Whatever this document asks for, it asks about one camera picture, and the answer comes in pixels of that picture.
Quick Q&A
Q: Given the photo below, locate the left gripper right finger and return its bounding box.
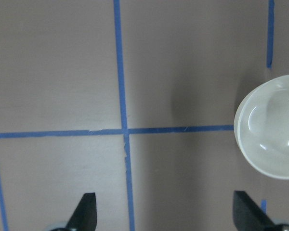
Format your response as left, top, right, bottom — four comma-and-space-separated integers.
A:
233, 191, 279, 231

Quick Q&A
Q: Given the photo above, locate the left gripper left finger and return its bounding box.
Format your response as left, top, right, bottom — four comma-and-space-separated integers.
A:
65, 192, 97, 231

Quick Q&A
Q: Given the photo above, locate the cream bowl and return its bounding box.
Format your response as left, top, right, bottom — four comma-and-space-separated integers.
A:
234, 75, 289, 180

